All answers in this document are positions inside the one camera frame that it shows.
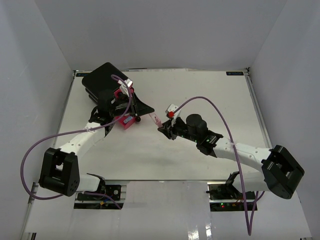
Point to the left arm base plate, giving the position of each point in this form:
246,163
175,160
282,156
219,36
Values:
112,190

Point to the pink translucent highlighter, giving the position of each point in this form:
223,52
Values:
155,119

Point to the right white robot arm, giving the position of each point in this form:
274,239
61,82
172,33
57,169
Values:
277,171

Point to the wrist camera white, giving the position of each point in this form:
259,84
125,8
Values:
125,86
172,112

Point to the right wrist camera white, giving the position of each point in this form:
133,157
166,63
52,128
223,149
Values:
172,112

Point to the pink drawer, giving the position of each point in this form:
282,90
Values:
135,119

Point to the black drawer cabinet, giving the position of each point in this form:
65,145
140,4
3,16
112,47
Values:
100,79

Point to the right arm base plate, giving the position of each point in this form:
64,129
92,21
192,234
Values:
225,191

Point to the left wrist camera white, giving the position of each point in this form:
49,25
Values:
125,86

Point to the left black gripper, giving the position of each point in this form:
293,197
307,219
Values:
138,108

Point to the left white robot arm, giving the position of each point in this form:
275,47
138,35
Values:
60,167

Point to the blue translucent highlighter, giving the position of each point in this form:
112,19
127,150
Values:
128,119

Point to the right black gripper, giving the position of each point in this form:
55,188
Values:
168,130

